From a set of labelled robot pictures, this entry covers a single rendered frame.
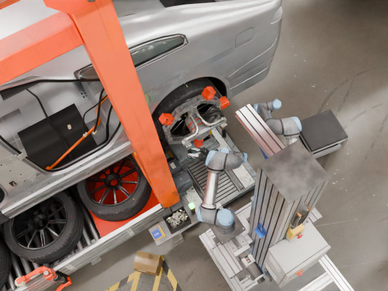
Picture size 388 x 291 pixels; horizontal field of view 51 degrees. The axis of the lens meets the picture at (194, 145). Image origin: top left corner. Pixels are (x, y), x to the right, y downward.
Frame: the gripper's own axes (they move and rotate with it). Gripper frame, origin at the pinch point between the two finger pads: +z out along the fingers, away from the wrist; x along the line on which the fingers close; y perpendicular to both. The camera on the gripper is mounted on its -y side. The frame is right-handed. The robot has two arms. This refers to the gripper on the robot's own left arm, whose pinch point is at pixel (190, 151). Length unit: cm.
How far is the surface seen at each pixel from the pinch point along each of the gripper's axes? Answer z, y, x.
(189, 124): 5.2, -6.7, 21.9
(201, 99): -3.4, -29.0, 34.7
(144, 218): 34, 45, -53
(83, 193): 92, 33, -45
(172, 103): 17.8, -32.3, 24.4
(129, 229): 44, 48, -65
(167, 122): 19.2, -25.2, 9.8
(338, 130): -126, 49, 74
